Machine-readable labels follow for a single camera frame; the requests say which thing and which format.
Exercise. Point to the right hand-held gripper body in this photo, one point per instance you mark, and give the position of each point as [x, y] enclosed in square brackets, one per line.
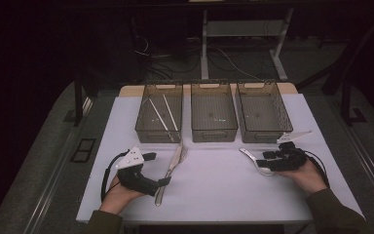
[289, 159]

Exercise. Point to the white ceramic spoon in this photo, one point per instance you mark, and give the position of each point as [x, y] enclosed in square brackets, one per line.
[248, 154]

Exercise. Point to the white metal stand frame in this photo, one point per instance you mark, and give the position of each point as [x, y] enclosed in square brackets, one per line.
[204, 65]

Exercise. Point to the black floor frame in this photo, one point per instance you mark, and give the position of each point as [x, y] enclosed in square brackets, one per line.
[83, 150]

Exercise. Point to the white table mat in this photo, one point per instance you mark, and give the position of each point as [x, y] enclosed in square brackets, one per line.
[207, 203]

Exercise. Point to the metal fork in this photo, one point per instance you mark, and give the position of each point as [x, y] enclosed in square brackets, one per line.
[183, 156]

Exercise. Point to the person's right hand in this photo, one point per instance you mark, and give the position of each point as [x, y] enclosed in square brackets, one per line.
[305, 178]

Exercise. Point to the person's left hand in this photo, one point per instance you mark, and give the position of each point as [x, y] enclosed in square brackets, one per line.
[117, 199]

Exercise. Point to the metal table knife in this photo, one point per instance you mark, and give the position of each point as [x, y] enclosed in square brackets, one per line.
[174, 162]

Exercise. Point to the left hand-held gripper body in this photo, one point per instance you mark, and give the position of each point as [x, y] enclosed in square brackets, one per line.
[133, 178]

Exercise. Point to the transparent brown plastic bin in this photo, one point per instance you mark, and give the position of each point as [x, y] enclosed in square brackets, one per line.
[152, 130]
[213, 113]
[261, 113]

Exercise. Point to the black metal stand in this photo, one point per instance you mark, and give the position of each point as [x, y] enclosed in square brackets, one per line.
[78, 104]
[345, 104]

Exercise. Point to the metal floor rail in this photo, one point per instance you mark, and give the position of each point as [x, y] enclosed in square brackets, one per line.
[370, 162]
[55, 175]

